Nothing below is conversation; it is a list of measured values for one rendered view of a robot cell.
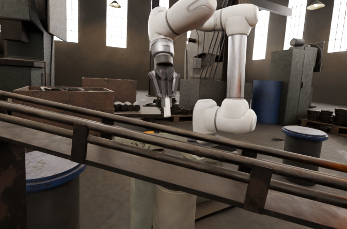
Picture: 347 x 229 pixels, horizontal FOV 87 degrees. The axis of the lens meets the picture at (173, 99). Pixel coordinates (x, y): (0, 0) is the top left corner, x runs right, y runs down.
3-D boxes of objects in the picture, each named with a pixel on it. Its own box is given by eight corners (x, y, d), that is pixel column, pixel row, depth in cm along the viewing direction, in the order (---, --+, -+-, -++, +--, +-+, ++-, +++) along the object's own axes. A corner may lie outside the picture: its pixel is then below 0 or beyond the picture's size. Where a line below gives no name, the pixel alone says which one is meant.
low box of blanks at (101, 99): (103, 127, 285) (104, 85, 278) (113, 142, 222) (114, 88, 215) (28, 133, 238) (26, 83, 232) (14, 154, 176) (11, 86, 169)
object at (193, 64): (175, 102, 645) (179, 18, 616) (203, 102, 703) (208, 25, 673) (199, 109, 520) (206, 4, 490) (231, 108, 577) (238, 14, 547)
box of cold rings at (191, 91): (222, 113, 468) (225, 79, 458) (249, 121, 381) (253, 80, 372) (177, 114, 423) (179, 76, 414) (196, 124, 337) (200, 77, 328)
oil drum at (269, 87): (286, 124, 380) (291, 81, 371) (265, 125, 357) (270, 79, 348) (262, 118, 434) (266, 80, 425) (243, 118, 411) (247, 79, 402)
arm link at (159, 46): (176, 40, 72) (178, 53, 71) (168, 51, 80) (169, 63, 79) (154, 36, 68) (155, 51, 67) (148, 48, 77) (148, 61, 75)
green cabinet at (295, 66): (264, 120, 401) (271, 51, 386) (285, 119, 429) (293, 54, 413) (284, 126, 357) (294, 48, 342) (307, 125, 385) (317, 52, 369)
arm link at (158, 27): (143, 45, 74) (167, 30, 65) (141, 11, 77) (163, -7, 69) (162, 52, 82) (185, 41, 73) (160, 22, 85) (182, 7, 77)
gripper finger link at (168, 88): (163, 72, 74) (167, 72, 74) (166, 100, 71) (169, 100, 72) (167, 69, 70) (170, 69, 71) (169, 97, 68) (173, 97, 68)
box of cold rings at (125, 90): (127, 109, 462) (128, 79, 454) (136, 115, 388) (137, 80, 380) (81, 110, 417) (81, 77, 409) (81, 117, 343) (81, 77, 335)
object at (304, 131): (330, 184, 152) (337, 134, 147) (305, 192, 139) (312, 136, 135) (292, 166, 181) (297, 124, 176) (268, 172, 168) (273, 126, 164)
